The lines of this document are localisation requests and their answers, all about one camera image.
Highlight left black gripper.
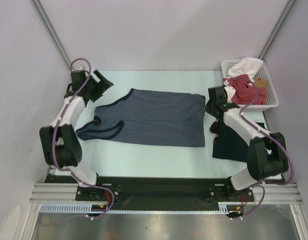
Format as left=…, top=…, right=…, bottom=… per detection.
left=84, top=70, right=114, bottom=103

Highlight tan cloth in basket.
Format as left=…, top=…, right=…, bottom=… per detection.
left=253, top=77, right=269, bottom=89

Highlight aluminium frame post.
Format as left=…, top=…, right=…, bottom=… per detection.
left=258, top=0, right=298, bottom=60
left=30, top=0, right=74, bottom=70

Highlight left aluminium frame post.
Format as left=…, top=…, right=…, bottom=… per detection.
left=30, top=0, right=74, bottom=70

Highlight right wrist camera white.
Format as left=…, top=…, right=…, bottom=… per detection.
left=223, top=85, right=236, bottom=103

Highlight right aluminium frame post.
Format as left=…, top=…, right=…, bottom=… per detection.
left=258, top=0, right=298, bottom=60

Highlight blue-grey tank top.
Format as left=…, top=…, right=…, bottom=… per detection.
left=76, top=88, right=206, bottom=148

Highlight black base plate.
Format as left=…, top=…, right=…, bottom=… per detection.
left=44, top=175, right=256, bottom=215

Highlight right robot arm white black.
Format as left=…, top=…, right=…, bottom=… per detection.
left=204, top=86, right=290, bottom=201

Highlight white slotted cable duct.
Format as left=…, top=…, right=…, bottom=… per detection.
left=40, top=202, right=244, bottom=215

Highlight aluminium rail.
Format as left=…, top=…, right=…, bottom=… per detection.
left=29, top=183, right=303, bottom=204

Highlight navy jersey tank top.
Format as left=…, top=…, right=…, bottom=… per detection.
left=209, top=121, right=249, bottom=163

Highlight white plastic laundry basket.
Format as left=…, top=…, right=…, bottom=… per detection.
left=221, top=59, right=280, bottom=112

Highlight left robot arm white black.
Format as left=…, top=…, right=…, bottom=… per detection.
left=39, top=69, right=114, bottom=200

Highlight red tank top in basket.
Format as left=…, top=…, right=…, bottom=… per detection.
left=223, top=74, right=267, bottom=105

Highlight white cloth in basket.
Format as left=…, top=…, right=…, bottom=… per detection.
left=227, top=57, right=264, bottom=79

